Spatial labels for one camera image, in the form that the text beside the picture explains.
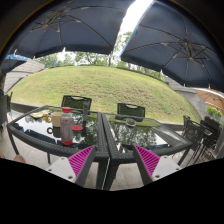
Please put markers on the left dark wicker chair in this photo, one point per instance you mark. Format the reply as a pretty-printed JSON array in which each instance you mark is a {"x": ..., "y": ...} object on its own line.
[{"x": 77, "y": 102}]

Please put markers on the right glass-top wicker table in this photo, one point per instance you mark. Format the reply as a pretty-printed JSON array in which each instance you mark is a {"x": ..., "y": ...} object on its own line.
[{"x": 148, "y": 133}]

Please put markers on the glass-top wicker table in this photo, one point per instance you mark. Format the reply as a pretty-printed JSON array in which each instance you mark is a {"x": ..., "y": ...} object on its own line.
[
  {"x": 148, "y": 133},
  {"x": 42, "y": 135}
]

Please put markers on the left glass-top wicker table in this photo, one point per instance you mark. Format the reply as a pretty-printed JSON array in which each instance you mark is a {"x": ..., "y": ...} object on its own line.
[{"x": 42, "y": 135}]

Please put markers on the navy patio umbrella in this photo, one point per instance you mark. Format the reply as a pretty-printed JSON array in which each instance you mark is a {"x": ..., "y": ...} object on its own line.
[
  {"x": 168, "y": 40},
  {"x": 73, "y": 25}
]

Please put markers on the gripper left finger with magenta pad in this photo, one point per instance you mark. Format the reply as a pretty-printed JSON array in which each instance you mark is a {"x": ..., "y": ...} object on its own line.
[{"x": 76, "y": 167}]

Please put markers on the clear bottle with red cap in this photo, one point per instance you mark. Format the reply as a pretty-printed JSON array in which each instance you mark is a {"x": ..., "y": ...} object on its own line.
[{"x": 66, "y": 121}]

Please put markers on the left navy patio umbrella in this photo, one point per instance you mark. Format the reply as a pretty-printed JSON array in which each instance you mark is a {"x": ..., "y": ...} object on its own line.
[{"x": 73, "y": 25}]

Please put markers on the right dark wicker chair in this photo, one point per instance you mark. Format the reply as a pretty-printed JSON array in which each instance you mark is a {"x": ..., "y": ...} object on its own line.
[{"x": 130, "y": 109}]

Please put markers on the green potted plant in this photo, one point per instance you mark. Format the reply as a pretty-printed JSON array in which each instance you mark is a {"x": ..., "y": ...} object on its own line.
[{"x": 214, "y": 113}]

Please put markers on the right navy patio umbrella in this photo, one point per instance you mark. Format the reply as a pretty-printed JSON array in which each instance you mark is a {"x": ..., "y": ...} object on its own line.
[{"x": 168, "y": 40}]

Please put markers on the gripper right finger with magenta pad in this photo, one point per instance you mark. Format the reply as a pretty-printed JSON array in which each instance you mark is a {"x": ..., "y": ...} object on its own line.
[{"x": 153, "y": 167}]

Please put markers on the dark ashtray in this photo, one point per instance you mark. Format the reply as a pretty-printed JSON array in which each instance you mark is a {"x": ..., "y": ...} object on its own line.
[{"x": 130, "y": 122}]

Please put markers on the yellow item on table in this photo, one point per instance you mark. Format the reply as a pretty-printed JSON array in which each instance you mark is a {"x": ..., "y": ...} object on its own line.
[{"x": 40, "y": 114}]

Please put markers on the red bottle lid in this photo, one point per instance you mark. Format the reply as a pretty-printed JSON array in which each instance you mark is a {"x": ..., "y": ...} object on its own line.
[{"x": 77, "y": 127}]

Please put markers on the dark wicker chair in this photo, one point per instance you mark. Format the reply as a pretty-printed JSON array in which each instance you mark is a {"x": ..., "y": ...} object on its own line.
[
  {"x": 77, "y": 102},
  {"x": 130, "y": 109}
]

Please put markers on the dark chairs at right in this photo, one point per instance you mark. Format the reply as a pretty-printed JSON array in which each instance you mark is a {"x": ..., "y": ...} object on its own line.
[{"x": 202, "y": 135}]

